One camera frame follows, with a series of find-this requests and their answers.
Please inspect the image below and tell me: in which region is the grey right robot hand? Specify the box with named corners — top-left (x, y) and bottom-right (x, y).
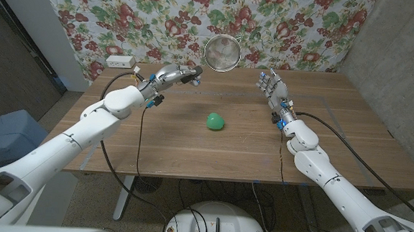
top-left (253, 68), bottom-right (300, 126)

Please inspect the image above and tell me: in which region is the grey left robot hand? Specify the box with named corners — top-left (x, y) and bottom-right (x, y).
top-left (137, 62), bottom-right (203, 104)

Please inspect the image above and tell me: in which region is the metal mesh sieve black handle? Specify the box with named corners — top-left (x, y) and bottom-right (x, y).
top-left (180, 31), bottom-right (244, 88)

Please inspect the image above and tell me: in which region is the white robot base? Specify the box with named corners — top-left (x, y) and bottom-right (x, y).
top-left (162, 198), bottom-right (271, 232)

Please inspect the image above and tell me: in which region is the green stress ball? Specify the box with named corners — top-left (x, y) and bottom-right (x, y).
top-left (206, 112), bottom-right (226, 131)

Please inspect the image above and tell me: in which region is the white power strip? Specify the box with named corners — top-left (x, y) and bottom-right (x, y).
top-left (105, 54), bottom-right (137, 70)

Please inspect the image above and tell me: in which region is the floral fruit print backdrop cloth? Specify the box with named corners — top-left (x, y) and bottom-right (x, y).
top-left (29, 0), bottom-right (379, 100)

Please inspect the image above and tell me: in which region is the black round fan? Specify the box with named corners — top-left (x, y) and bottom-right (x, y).
top-left (132, 175), bottom-right (164, 195)

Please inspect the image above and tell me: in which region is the white table leg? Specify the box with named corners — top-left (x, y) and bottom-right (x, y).
top-left (113, 174), bottom-right (136, 223)

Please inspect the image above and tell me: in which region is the dark table leg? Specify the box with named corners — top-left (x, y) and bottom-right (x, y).
top-left (296, 186), bottom-right (322, 232)

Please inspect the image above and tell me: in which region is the blue grey bin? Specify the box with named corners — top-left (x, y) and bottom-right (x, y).
top-left (0, 108), bottom-right (51, 174)

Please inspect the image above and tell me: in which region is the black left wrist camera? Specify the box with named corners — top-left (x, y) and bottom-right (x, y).
top-left (146, 93), bottom-right (166, 110)

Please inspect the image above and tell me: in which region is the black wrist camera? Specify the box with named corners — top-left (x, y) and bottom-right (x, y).
top-left (146, 93), bottom-right (166, 110)
top-left (270, 111), bottom-right (286, 131)

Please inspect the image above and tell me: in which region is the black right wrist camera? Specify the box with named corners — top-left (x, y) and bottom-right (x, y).
top-left (270, 111), bottom-right (286, 131)

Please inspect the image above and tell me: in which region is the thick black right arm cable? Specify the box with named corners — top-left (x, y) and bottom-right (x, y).
top-left (289, 111), bottom-right (414, 227)

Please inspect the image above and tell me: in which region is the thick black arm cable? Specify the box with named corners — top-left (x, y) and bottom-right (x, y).
top-left (289, 111), bottom-right (414, 227)
top-left (92, 69), bottom-right (176, 222)

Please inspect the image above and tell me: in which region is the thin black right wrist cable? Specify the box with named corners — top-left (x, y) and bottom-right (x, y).
top-left (273, 130), bottom-right (397, 232)

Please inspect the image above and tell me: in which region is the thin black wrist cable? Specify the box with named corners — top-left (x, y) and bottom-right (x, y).
top-left (273, 130), bottom-right (397, 232)
top-left (134, 106), bottom-right (155, 184)

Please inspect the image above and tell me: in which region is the thin black left wrist cable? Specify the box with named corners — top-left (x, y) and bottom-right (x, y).
top-left (134, 106), bottom-right (155, 184)

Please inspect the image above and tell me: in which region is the black door frame rail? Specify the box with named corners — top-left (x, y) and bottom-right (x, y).
top-left (0, 0), bottom-right (73, 95)

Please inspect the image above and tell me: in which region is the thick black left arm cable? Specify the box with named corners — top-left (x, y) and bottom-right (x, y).
top-left (92, 69), bottom-right (176, 222)

